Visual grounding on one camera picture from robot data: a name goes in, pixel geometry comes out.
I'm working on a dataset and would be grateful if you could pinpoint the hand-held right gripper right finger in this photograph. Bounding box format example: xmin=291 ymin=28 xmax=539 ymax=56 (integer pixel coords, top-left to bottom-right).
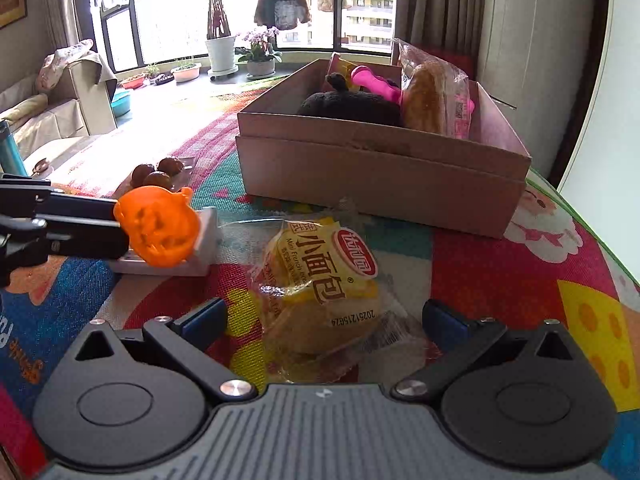
xmin=391 ymin=299 xmax=576 ymax=402

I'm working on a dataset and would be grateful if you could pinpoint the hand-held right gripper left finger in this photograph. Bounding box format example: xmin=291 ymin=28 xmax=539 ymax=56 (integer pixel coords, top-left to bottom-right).
xmin=75 ymin=297 xmax=257 ymax=403

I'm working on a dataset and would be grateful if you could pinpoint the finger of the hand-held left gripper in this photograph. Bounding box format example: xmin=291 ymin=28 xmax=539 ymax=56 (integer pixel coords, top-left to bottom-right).
xmin=0 ymin=174 xmax=120 ymax=222
xmin=0 ymin=214 xmax=131 ymax=288

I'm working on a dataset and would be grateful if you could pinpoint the orange toy pumpkin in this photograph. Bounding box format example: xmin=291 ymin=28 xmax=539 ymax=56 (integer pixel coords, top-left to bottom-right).
xmin=114 ymin=186 xmax=202 ymax=267

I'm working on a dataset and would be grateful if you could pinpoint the white tray with chestnuts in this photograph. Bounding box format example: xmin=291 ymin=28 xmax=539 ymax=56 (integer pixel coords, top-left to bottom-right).
xmin=109 ymin=206 xmax=219 ymax=277

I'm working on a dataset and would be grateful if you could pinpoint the clear plastic tray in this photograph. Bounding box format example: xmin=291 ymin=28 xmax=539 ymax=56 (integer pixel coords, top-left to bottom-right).
xmin=115 ymin=156 xmax=197 ymax=198

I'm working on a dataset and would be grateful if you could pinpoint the small yellow bread packet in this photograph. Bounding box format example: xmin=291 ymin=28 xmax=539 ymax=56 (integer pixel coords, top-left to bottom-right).
xmin=220 ymin=200 xmax=441 ymax=386

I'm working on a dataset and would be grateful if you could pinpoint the pink cardboard box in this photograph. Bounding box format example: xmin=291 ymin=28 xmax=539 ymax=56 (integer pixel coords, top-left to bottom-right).
xmin=235 ymin=57 xmax=532 ymax=240

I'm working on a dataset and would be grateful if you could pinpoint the large clear-wrapped bread packet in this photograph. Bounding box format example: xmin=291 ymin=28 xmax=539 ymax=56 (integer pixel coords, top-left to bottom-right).
xmin=392 ymin=37 xmax=473 ymax=136

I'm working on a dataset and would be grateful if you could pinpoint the black plush toy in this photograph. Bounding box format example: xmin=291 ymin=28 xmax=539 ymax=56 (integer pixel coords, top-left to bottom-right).
xmin=297 ymin=72 xmax=403 ymax=127

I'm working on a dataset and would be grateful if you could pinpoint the pink plastic toy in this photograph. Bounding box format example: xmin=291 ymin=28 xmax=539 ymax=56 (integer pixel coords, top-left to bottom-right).
xmin=350 ymin=65 xmax=403 ymax=107

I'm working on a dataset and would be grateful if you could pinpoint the colourful printed play mat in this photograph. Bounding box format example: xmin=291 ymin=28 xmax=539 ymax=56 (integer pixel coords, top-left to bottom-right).
xmin=0 ymin=80 xmax=640 ymax=480

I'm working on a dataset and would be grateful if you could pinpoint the teal bottle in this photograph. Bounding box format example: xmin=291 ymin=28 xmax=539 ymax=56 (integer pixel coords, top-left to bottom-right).
xmin=0 ymin=120 xmax=28 ymax=177

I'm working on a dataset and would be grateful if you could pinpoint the cloth-covered armchair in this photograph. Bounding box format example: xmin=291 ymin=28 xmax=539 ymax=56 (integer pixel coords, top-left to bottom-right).
xmin=0 ymin=39 xmax=118 ymax=176

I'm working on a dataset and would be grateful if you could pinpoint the small white planter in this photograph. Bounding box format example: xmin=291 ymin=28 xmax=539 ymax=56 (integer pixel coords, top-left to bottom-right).
xmin=171 ymin=57 xmax=203 ymax=84

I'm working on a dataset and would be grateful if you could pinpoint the tall plant in white pot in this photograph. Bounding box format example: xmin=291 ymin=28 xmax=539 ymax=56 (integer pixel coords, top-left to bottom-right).
xmin=189 ymin=0 xmax=238 ymax=81

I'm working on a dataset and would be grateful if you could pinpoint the pink orchid in white pot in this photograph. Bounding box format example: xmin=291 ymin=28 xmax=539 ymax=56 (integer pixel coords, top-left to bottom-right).
xmin=235 ymin=26 xmax=285 ymax=79

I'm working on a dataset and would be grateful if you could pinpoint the hanging brown jacket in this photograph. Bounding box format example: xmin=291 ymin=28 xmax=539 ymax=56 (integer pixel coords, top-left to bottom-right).
xmin=254 ymin=0 xmax=312 ymax=32

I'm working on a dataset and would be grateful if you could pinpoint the white wardrobe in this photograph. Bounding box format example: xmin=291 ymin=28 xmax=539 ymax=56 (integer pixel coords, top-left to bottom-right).
xmin=475 ymin=0 xmax=608 ymax=181

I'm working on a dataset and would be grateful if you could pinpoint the grey curtain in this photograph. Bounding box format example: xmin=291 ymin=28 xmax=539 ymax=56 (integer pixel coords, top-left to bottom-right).
xmin=395 ymin=0 xmax=483 ymax=81

